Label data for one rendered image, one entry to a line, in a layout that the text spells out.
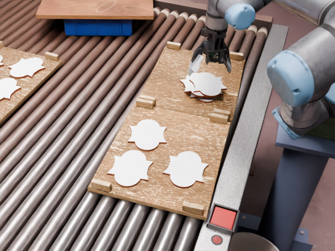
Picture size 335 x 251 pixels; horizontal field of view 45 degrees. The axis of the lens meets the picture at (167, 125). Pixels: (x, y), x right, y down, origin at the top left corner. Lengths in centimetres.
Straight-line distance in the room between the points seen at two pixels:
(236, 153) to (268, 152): 137
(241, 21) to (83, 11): 86
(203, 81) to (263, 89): 26
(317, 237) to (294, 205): 60
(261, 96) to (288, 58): 73
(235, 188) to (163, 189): 22
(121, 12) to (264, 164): 134
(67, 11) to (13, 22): 35
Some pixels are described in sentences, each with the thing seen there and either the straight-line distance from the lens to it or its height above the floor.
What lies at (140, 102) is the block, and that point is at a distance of 142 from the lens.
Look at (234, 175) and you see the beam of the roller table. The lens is 125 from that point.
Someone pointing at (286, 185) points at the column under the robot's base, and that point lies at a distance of 170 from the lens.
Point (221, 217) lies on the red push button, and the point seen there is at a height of 93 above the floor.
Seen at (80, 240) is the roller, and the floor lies 92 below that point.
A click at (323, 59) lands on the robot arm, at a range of 85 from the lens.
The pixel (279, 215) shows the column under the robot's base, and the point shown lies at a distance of 184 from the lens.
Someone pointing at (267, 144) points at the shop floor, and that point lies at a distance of 273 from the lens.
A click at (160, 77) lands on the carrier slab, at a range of 158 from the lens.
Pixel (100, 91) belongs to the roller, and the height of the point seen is 92.
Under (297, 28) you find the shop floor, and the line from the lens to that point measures 416.
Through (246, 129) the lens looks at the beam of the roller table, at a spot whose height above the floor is 92.
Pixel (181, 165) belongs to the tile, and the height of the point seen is 94.
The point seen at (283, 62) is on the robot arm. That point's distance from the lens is 85.
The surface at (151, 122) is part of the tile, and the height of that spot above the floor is 94.
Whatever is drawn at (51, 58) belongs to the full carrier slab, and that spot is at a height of 95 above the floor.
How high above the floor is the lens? 184
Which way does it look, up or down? 42 degrees down
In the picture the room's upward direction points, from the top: 2 degrees clockwise
